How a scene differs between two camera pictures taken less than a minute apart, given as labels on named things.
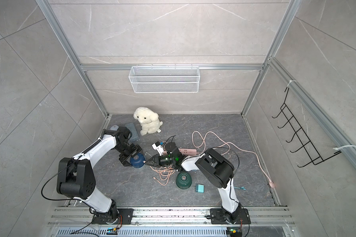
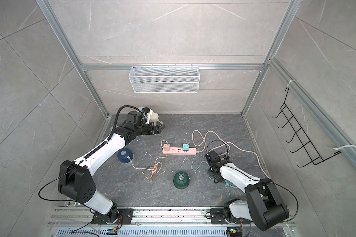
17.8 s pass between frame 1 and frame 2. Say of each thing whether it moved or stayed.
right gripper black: moved
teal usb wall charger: moved
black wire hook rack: stayed
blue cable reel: moved
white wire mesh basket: stayed
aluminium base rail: stayed
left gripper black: moved
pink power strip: stayed
